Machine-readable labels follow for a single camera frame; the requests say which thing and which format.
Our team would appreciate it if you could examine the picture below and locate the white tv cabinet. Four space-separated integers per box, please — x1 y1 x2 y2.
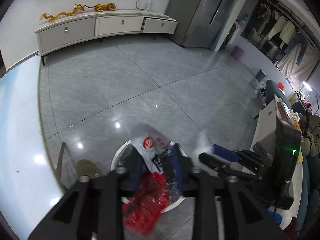
35 9 177 64

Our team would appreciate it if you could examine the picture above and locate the white trash bin black liner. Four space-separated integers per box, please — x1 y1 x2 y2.
111 140 185 213

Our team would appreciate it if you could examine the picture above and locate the white red snack bag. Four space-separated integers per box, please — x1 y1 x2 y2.
122 124 175 237

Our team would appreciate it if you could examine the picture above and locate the yellow dragon figurine left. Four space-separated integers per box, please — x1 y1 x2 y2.
39 12 75 22

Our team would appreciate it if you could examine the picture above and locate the grey refrigerator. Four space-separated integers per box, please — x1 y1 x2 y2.
165 0 235 48

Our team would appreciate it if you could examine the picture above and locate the purple stool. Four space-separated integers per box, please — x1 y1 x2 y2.
231 46 245 60

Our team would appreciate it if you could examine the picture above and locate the printed landscape folding table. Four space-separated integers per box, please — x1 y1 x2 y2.
1 56 63 239

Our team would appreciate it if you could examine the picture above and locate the yellow dragon figurine right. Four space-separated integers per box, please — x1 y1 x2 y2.
94 3 117 12

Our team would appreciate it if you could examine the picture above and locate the blue small trash bin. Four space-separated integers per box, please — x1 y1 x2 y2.
255 69 267 82

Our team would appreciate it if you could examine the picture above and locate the white wifi router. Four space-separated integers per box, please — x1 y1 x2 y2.
145 1 152 11

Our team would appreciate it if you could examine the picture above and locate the yellow dragon figurine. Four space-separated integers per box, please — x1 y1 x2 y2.
39 12 75 22
72 4 95 15
94 3 117 12

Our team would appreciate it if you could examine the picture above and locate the yellow dragon figurine middle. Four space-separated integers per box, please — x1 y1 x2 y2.
72 4 95 15

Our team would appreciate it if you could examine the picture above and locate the blue gloved right hand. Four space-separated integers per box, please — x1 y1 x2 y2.
267 207 284 228

